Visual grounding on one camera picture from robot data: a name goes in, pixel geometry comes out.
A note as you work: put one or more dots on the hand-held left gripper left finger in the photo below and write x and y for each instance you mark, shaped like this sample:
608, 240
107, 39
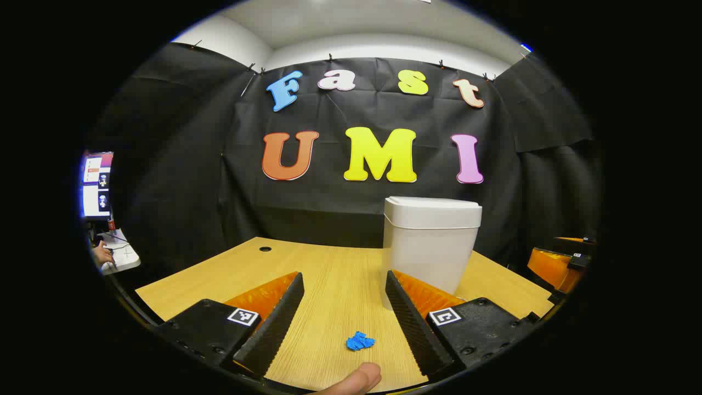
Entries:
274, 323

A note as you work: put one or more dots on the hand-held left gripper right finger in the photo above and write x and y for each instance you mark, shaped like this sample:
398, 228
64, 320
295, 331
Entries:
414, 323

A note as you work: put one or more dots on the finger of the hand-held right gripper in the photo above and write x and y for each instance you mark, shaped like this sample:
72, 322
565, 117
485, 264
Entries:
576, 240
551, 269

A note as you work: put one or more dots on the blue paper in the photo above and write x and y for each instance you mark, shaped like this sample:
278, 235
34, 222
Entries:
359, 341

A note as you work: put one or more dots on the white desktop garbage bin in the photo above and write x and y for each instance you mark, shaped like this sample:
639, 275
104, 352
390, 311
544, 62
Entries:
428, 247

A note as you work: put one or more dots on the wooden desktop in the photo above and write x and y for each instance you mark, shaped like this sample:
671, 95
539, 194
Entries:
340, 285

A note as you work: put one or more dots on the small black block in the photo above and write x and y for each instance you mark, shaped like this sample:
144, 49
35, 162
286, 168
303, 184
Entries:
533, 317

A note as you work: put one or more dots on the black backdrop cloth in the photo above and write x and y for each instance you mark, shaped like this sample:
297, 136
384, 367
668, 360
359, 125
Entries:
329, 208

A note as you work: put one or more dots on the white side table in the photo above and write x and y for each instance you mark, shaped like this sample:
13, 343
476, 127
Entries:
123, 255

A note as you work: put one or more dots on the small red bottle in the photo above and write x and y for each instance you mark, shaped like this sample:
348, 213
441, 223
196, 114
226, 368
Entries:
111, 224

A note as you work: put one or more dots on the computer monitor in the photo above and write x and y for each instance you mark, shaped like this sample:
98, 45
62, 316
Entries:
96, 186

